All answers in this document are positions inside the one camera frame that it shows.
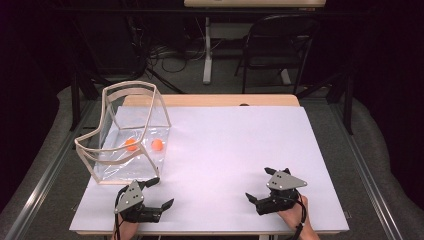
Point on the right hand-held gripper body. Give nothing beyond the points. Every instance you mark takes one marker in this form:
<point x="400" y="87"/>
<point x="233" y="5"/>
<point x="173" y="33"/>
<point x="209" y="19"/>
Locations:
<point x="283" y="182"/>

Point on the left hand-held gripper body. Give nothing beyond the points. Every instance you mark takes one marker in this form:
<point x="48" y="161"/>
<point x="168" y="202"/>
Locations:
<point x="131" y="200"/>

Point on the orange table tennis ball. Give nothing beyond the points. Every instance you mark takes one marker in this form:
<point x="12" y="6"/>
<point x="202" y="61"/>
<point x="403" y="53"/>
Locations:
<point x="157" y="144"/>
<point x="131" y="144"/>

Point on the person's left hand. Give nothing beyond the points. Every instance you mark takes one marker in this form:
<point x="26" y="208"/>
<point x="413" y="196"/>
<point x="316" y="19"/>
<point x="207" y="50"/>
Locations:
<point x="126" y="230"/>

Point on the person's right hand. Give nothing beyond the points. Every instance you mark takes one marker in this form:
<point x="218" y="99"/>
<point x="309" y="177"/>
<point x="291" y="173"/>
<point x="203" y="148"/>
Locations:
<point x="295" y="215"/>

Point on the black metal stand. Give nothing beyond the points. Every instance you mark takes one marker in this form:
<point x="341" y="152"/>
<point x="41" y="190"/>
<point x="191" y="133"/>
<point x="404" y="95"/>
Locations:
<point x="75" y="100"/>

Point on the white desk with metal leg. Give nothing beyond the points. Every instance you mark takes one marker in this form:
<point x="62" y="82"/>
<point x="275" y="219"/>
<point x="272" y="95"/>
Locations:
<point x="208" y="50"/>

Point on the black chair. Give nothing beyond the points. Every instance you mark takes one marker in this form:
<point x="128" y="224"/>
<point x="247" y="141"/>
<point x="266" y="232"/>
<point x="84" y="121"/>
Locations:
<point x="280" y="33"/>

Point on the aluminium frame rail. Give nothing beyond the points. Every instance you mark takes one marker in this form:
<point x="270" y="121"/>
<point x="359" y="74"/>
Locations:
<point x="366" y="180"/>
<point x="40" y="180"/>

